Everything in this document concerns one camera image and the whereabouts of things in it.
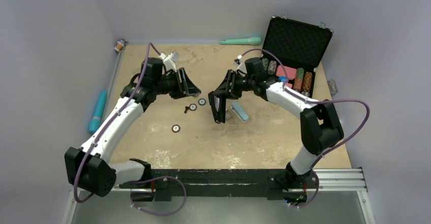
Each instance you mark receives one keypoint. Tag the blue cylindrical tube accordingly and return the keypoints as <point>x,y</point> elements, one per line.
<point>96,119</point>

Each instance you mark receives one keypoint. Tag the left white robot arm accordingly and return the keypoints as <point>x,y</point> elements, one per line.
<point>88,167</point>

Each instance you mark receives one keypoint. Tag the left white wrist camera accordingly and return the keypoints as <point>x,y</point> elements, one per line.
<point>169,61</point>

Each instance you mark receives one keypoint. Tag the brown poker chip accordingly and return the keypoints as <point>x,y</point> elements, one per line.
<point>192,107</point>
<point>176,128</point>

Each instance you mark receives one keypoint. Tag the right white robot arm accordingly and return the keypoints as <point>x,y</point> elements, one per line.
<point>320,125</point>

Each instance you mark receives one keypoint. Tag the black poker chip case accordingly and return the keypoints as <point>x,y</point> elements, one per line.
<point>297,44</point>

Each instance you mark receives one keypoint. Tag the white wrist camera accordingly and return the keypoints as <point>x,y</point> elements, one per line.
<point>240,65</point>
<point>169,61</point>

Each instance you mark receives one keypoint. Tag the black stapler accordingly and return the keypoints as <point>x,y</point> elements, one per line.
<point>217,102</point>

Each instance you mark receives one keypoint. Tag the brown poker chip front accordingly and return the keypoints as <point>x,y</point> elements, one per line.
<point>176,128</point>

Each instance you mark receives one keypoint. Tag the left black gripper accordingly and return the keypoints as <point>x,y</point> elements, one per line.
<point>184,88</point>

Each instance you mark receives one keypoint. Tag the light blue stapler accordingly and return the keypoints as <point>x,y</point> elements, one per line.
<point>239,112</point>

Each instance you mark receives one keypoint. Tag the brown poker chip middle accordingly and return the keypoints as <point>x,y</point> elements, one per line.
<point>192,107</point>

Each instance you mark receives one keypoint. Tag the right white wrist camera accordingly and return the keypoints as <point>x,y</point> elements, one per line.
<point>240,65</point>

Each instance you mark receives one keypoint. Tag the red white staple box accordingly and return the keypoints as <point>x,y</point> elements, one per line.
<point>228,114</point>

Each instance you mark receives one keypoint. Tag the blue poker chip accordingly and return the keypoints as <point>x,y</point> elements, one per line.
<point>202,101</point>

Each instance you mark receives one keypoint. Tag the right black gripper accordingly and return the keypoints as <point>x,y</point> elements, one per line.
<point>226,89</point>

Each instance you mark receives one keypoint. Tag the small orange bottle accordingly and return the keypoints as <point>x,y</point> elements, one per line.
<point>120,44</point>

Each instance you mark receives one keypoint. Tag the aluminium rail frame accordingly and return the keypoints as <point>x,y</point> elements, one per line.
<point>340,198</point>

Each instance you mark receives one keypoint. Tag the mint green microphone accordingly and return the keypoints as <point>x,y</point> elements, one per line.
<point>254,41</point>

